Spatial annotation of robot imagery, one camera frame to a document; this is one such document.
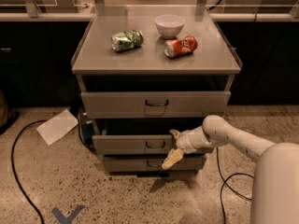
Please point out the red cola can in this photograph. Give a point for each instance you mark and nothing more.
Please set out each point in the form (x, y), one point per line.
(180, 47)

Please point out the grey metal drawer cabinet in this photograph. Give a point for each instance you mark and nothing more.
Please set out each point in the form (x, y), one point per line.
(98, 68)

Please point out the grey drawer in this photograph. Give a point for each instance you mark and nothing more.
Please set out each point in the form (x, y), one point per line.
(112, 145)
(154, 104)
(151, 163)

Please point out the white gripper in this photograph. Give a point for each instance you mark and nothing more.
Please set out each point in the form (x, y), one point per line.
(184, 142)

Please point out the white ceramic bowl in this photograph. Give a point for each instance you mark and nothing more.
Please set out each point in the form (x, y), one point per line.
(169, 26)

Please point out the grey bottom drawer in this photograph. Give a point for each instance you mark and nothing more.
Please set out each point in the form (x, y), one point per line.
(151, 163)

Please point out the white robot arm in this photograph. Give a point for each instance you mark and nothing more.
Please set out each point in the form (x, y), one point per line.
(275, 192)

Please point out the white paper sheet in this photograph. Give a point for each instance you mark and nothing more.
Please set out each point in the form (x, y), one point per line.
(57, 127)

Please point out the green soda can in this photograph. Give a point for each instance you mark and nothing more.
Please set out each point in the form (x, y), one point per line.
(127, 40)

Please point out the blue power box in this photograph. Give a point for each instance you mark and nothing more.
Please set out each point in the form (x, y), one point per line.
(87, 131)

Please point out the dark counter with rail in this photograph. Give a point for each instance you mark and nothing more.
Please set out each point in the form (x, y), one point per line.
(35, 62)

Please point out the grey top drawer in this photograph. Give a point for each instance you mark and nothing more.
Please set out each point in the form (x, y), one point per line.
(154, 104)

